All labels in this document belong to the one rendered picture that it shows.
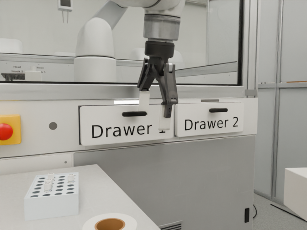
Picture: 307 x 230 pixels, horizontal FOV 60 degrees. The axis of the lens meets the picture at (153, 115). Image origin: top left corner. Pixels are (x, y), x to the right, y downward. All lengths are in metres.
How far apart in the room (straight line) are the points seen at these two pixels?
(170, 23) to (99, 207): 0.43
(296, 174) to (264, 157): 2.15
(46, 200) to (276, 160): 2.27
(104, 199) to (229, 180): 0.64
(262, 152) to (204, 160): 1.71
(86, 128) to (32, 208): 0.33
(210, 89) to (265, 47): 1.72
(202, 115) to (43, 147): 0.51
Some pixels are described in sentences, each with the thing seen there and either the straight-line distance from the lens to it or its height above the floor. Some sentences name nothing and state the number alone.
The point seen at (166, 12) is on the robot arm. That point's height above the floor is 1.15.
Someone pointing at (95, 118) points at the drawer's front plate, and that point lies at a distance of 0.76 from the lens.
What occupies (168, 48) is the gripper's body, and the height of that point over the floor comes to 1.07.
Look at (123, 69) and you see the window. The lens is 0.84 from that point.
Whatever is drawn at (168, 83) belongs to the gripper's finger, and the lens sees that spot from 0.63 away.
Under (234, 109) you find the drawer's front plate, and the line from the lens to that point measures 1.02.
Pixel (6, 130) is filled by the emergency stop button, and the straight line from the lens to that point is 0.71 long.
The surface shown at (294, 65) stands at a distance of 2.44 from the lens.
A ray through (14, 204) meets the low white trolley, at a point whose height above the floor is 0.76.
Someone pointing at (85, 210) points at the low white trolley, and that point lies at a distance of 0.51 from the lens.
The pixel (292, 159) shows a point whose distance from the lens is 2.48.
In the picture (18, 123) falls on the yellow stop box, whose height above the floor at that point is 0.89.
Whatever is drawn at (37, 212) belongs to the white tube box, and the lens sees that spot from 0.50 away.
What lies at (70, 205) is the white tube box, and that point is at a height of 0.78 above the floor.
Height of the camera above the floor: 0.97
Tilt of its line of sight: 5 degrees down
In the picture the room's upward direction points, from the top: straight up
